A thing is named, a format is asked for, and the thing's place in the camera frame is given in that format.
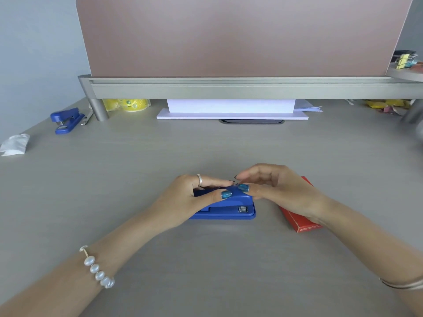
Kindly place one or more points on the pink crumpled wrapper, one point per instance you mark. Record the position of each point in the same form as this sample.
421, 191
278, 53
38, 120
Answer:
395, 110

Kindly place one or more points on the pink desk partition panel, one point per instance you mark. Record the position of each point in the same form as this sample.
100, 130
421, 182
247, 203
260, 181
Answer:
238, 36

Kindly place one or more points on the grey metal partition rail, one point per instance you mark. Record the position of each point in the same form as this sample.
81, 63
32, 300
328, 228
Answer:
231, 89

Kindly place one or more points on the person's left thumb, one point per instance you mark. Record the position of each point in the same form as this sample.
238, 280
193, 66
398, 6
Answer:
214, 198

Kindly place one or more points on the person's right hand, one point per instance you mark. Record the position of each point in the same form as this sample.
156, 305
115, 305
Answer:
290, 194

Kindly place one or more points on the person's right forearm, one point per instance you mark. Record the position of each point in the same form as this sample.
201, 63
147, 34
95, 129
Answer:
373, 247

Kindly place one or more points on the yellow tape roll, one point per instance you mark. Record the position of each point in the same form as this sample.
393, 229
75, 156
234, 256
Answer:
132, 104

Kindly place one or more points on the large blue stapler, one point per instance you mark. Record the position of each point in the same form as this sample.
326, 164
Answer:
231, 209

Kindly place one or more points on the small blue stapler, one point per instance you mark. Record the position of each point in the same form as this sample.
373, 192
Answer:
67, 120

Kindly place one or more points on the silver bangle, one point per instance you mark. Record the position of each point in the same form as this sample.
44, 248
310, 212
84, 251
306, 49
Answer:
403, 285

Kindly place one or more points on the person's right thumb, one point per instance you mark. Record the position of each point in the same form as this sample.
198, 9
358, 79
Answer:
252, 191

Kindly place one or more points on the yellow binder clip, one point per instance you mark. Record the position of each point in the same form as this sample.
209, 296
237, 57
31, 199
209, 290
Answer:
402, 61

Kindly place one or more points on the person's left forearm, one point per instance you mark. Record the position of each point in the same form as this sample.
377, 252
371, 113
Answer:
72, 264

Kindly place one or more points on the red cardboard box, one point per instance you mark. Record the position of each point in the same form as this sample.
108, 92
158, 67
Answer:
300, 221

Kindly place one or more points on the person's left hand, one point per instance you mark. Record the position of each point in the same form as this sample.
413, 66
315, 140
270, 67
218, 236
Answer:
175, 204

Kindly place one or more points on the grey round side shelf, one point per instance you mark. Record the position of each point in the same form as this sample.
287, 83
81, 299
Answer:
406, 73

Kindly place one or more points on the loose white paper sheets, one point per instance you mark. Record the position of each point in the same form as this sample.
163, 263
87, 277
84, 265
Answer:
309, 107

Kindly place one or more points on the crumpled white tissue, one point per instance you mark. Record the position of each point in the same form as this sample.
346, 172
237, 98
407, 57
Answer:
15, 145

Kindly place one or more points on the white paper stack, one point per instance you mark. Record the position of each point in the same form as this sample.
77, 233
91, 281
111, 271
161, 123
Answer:
231, 105

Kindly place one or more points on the flat white board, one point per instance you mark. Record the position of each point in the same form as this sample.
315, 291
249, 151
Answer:
231, 116

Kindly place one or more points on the yellow crumpled wrapper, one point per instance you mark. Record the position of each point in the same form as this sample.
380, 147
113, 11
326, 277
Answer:
386, 103

